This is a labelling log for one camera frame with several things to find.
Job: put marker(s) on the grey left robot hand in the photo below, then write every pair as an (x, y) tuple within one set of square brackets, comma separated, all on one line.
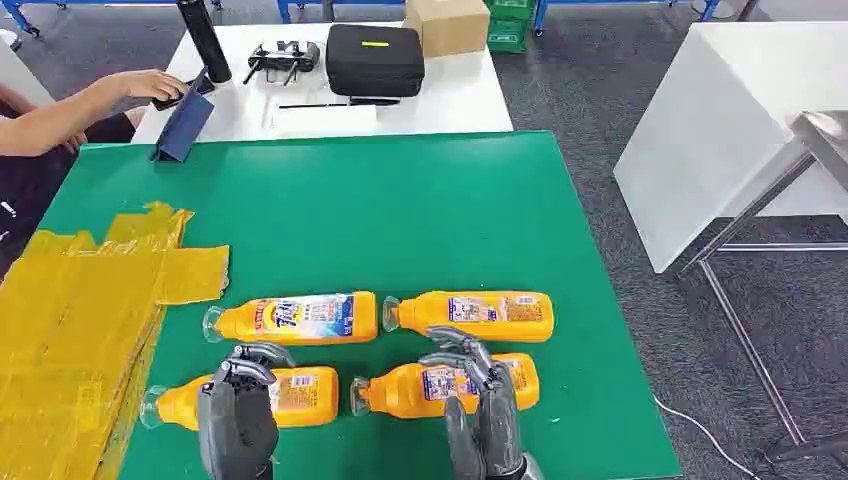
[(237, 424)]

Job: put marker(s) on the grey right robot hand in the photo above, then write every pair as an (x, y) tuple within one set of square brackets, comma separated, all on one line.
[(495, 424)]

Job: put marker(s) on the orange drink bottle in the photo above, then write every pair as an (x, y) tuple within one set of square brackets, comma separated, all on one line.
[(477, 316), (298, 319), (404, 392), (308, 397)]

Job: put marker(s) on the green table mat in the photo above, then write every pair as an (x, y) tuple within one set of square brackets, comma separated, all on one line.
[(397, 218)]

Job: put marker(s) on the steel bench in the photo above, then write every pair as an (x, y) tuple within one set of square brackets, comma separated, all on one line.
[(748, 331)]

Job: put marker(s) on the blue tablet cover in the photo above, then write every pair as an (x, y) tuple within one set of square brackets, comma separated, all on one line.
[(184, 126)]

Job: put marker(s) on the person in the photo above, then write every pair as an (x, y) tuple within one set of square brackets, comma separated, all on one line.
[(26, 192)]

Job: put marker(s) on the black phone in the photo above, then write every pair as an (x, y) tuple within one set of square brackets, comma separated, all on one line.
[(179, 98)]

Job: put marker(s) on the white table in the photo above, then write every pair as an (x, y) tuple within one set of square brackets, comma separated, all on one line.
[(457, 93)]

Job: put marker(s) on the black pen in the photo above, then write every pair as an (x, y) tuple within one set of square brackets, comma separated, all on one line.
[(338, 103)]

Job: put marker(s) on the person's hand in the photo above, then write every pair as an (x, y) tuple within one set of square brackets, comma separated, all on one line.
[(149, 84)]

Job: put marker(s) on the white panel desk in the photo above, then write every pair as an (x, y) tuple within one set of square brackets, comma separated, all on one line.
[(715, 132)]

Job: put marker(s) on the black handheld controller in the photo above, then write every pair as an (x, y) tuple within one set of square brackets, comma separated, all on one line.
[(283, 60)]

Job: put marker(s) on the black zip case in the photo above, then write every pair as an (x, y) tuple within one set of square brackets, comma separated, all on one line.
[(374, 63)]

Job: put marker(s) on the green crate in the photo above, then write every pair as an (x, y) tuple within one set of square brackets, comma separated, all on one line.
[(509, 26)]

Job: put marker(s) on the cardboard box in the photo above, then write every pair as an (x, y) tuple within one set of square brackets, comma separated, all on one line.
[(450, 25)]

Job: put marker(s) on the black cylinder post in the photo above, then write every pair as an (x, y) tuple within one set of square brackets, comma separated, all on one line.
[(204, 40)]

